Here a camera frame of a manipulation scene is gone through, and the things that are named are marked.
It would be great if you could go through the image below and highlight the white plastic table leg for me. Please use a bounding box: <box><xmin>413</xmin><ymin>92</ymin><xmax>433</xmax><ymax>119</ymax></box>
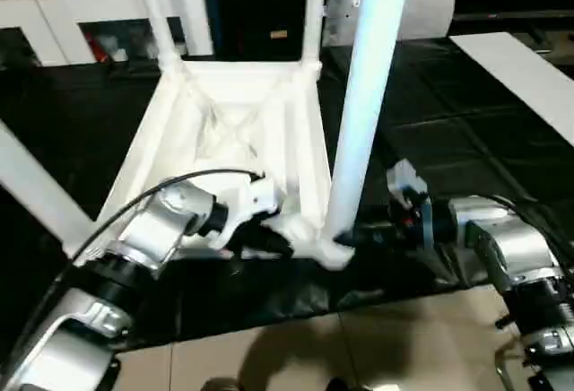
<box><xmin>303</xmin><ymin>0</ymin><xmax>329</xmax><ymax>69</ymax></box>
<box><xmin>0</xmin><ymin>122</ymin><xmax>96</xmax><ymax>250</ymax></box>
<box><xmin>133</xmin><ymin>0</ymin><xmax>186</xmax><ymax>78</ymax></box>
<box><xmin>321</xmin><ymin>0</ymin><xmax>415</xmax><ymax>250</ymax></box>

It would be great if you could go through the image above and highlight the white plastic table top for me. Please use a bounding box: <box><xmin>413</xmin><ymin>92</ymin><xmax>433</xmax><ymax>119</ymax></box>
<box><xmin>70</xmin><ymin>57</ymin><xmax>356</xmax><ymax>272</ymax></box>

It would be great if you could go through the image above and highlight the black left robot foot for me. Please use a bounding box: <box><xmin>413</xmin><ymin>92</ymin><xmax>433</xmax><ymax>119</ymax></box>
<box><xmin>202</xmin><ymin>378</ymin><xmax>245</xmax><ymax>391</ymax></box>

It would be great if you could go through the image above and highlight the white flat panel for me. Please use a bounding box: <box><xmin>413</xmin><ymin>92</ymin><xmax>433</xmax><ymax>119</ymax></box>
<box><xmin>448</xmin><ymin>32</ymin><xmax>574</xmax><ymax>143</ymax></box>

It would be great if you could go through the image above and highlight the grey pillow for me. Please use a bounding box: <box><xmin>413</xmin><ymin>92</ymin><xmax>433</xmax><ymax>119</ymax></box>
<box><xmin>325</xmin><ymin>0</ymin><xmax>457</xmax><ymax>47</ymax></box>

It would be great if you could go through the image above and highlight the white cabinet with glass doors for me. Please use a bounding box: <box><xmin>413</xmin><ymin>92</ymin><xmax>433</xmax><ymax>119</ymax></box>
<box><xmin>0</xmin><ymin>0</ymin><xmax>216</xmax><ymax>65</ymax></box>

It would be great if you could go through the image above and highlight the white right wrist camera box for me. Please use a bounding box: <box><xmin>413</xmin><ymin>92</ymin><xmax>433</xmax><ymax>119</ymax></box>
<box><xmin>386</xmin><ymin>160</ymin><xmax>432</xmax><ymax>222</ymax></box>

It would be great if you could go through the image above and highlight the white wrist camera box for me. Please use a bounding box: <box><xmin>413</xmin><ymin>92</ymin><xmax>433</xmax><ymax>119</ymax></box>
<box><xmin>215</xmin><ymin>176</ymin><xmax>284</xmax><ymax>248</ymax></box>
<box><xmin>386</xmin><ymin>160</ymin><xmax>432</xmax><ymax>222</ymax></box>

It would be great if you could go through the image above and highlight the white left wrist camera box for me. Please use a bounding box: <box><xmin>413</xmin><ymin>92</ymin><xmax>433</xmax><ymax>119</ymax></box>
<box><xmin>215</xmin><ymin>176</ymin><xmax>284</xmax><ymax>248</ymax></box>

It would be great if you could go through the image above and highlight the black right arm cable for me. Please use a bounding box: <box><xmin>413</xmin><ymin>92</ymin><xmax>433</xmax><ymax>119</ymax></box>
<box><xmin>498</xmin><ymin>196</ymin><xmax>574</xmax><ymax>262</ymax></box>

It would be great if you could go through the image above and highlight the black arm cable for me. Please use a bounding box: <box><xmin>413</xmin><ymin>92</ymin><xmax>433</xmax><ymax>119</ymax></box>
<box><xmin>22</xmin><ymin>169</ymin><xmax>266</xmax><ymax>349</ymax></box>
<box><xmin>498</xmin><ymin>196</ymin><xmax>574</xmax><ymax>262</ymax></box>

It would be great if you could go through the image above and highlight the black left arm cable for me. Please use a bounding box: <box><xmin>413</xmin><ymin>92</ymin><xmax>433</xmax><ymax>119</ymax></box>
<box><xmin>22</xmin><ymin>169</ymin><xmax>266</xmax><ymax>349</ymax></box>

